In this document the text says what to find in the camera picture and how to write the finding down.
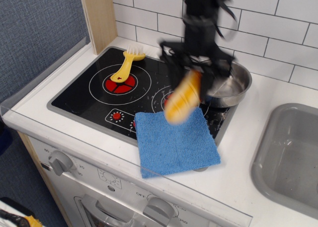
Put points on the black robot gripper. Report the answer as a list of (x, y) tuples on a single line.
[(199, 41)]

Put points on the yellow dish brush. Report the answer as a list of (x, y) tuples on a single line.
[(131, 54)]

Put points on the blue microfiber cloth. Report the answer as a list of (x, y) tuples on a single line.
[(166, 149)]

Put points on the yellow black object corner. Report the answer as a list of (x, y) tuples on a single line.
[(20, 221)]

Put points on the wooden side post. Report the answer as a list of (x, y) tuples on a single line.
[(101, 23)]

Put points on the grey sink basin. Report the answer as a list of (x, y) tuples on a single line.
[(285, 167)]

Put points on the black toy stove top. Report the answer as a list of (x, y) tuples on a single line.
[(94, 100)]

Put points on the toy bread loaf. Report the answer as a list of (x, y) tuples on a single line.
[(184, 98)]

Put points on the stainless steel pot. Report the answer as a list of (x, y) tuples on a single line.
[(226, 91)]

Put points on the grey right oven knob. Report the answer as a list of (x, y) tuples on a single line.
[(159, 211)]

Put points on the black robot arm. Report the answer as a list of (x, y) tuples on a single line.
[(204, 8)]

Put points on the grey oven knob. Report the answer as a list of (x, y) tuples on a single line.
[(159, 211), (60, 162)]

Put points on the grey left oven knob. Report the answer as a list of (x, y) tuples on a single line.
[(60, 162)]

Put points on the white toy oven front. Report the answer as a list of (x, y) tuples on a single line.
[(92, 197)]

